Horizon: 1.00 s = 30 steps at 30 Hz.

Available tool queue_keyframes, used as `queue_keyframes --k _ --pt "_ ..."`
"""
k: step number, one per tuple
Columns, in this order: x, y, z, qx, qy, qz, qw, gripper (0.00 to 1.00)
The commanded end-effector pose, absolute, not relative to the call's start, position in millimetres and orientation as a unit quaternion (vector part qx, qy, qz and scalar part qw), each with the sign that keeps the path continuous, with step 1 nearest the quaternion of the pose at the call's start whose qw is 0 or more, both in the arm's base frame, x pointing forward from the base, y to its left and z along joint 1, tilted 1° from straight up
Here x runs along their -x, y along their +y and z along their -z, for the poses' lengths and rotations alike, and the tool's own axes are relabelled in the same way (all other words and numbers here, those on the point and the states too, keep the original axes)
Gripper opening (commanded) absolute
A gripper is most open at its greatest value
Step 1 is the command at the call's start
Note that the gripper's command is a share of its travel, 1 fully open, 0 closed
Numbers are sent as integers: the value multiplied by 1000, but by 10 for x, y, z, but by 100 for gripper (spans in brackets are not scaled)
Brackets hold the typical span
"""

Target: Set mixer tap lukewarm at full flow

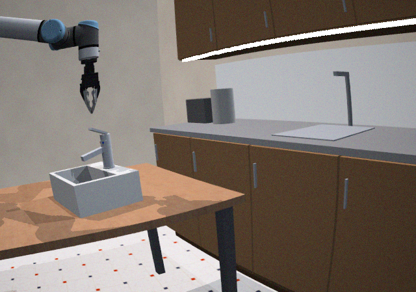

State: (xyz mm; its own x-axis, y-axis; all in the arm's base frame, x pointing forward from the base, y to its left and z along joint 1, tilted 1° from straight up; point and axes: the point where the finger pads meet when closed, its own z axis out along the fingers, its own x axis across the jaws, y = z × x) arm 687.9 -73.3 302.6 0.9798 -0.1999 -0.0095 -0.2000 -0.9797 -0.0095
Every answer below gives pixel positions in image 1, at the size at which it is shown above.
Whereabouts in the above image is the grey square sink basin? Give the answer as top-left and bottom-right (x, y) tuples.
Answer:
(49, 162), (143, 218)

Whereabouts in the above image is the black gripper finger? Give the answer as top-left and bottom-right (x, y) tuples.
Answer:
(92, 85), (100, 114)
(80, 83), (92, 114)

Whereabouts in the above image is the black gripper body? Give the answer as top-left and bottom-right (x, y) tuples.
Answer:
(81, 58), (99, 89)

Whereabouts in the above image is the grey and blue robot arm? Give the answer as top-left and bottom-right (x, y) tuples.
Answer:
(0, 16), (100, 60)

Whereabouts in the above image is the grey mixer tap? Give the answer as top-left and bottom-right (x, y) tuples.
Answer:
(81, 127), (115, 169)

